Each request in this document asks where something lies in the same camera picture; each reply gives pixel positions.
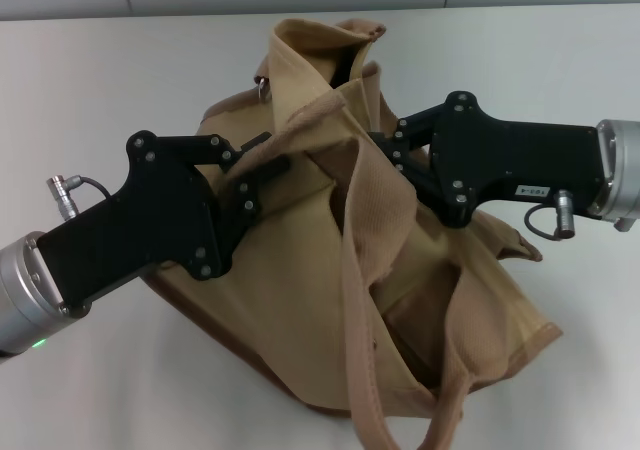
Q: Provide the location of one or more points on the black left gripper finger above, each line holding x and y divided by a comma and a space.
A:
247, 200
200, 149

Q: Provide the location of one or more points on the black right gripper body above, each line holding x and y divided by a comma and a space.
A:
515, 160

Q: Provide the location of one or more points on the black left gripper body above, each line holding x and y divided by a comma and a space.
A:
150, 230

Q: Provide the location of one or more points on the khaki canvas tote bag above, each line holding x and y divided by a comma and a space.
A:
300, 270

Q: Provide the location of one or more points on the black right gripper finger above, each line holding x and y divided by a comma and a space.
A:
417, 170
417, 125

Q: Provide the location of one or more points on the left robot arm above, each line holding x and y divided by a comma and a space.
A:
20, 295

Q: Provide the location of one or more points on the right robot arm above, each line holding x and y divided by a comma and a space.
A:
622, 170

